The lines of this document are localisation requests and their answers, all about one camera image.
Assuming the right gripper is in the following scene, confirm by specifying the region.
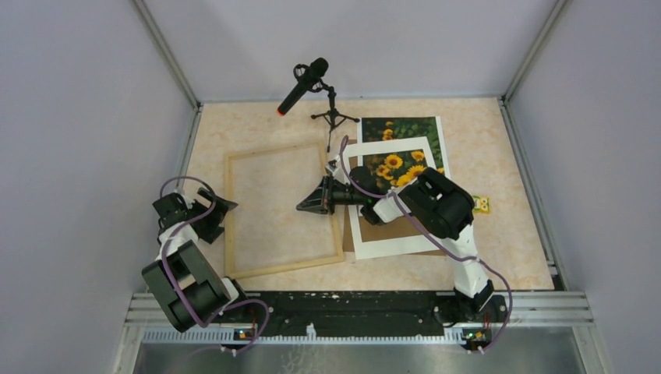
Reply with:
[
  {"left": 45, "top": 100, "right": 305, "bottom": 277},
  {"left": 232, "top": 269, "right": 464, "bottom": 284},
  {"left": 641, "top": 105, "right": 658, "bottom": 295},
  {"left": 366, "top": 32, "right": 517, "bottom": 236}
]
[{"left": 297, "top": 174, "right": 366, "bottom": 216}]

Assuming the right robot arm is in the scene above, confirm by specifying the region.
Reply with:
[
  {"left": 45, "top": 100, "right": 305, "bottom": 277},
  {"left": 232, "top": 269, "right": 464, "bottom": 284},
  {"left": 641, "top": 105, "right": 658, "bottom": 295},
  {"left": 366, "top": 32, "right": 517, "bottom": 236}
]
[{"left": 296, "top": 166, "right": 494, "bottom": 321}]

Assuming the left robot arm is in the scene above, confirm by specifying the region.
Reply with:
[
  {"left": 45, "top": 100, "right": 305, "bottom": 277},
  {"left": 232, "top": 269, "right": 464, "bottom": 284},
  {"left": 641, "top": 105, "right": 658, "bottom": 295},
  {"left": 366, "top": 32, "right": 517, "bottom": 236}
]
[{"left": 141, "top": 188, "right": 250, "bottom": 333}]

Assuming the sunflower photo front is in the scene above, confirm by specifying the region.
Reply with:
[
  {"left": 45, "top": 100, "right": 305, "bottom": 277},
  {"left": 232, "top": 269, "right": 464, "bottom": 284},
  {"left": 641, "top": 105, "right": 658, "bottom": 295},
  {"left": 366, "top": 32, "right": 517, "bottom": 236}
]
[{"left": 359, "top": 149, "right": 432, "bottom": 191}]

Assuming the sunflower photo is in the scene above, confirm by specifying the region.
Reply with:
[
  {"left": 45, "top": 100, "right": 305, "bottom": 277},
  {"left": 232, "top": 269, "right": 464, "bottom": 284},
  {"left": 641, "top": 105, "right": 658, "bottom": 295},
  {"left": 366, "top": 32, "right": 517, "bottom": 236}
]
[
  {"left": 359, "top": 149, "right": 432, "bottom": 191},
  {"left": 357, "top": 116, "right": 451, "bottom": 177}
]

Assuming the sunflower photo rear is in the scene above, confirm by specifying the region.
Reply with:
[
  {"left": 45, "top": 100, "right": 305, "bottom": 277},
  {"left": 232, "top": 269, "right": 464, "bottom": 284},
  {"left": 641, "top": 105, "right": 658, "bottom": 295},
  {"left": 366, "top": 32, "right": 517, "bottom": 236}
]
[{"left": 357, "top": 116, "right": 451, "bottom": 177}]

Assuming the white mat board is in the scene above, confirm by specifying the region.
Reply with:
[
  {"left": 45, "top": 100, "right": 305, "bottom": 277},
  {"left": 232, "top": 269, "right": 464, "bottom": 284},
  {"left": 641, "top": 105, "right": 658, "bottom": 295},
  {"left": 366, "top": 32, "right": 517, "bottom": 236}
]
[{"left": 341, "top": 137, "right": 437, "bottom": 259}]

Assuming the black tripod stand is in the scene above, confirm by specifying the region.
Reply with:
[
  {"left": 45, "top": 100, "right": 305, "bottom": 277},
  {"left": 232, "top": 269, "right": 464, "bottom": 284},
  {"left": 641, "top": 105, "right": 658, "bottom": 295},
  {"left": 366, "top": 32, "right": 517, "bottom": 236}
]
[{"left": 310, "top": 80, "right": 360, "bottom": 153}]

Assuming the brown backing board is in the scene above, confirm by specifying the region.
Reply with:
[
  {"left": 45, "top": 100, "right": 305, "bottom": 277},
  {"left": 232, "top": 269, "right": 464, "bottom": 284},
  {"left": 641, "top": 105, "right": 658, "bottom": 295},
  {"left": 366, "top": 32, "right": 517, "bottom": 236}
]
[{"left": 344, "top": 157, "right": 438, "bottom": 252}]

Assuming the black microphone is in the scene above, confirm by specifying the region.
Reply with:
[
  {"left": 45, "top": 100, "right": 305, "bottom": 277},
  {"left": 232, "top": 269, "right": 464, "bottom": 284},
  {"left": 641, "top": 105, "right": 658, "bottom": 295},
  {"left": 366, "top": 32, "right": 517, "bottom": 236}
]
[{"left": 277, "top": 58, "right": 329, "bottom": 116}]

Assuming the yellow toy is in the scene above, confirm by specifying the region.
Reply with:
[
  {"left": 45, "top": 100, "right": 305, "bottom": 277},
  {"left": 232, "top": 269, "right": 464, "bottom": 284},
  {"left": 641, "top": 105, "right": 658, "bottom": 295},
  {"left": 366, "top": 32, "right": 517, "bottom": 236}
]
[{"left": 472, "top": 195, "right": 491, "bottom": 214}]

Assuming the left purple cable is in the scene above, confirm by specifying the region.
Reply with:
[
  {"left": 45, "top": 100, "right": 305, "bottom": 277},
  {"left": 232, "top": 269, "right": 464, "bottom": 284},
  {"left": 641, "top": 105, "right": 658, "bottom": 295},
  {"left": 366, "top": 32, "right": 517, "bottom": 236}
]
[{"left": 158, "top": 176, "right": 272, "bottom": 357}]

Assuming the wooden picture frame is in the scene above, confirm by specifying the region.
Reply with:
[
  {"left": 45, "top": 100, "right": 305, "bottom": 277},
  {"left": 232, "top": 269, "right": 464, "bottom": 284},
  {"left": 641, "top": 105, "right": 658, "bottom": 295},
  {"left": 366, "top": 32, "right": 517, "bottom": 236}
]
[{"left": 223, "top": 142, "right": 345, "bottom": 281}]

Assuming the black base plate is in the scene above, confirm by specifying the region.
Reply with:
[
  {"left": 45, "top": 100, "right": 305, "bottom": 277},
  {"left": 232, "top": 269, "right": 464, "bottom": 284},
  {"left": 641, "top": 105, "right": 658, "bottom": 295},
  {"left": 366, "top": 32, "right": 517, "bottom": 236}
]
[{"left": 213, "top": 291, "right": 507, "bottom": 337}]

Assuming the aluminium rail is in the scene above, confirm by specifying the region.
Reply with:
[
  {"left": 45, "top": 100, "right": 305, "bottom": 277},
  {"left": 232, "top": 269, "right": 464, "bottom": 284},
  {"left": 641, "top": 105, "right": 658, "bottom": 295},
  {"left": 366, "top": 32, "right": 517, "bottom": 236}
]
[{"left": 125, "top": 291, "right": 594, "bottom": 347}]

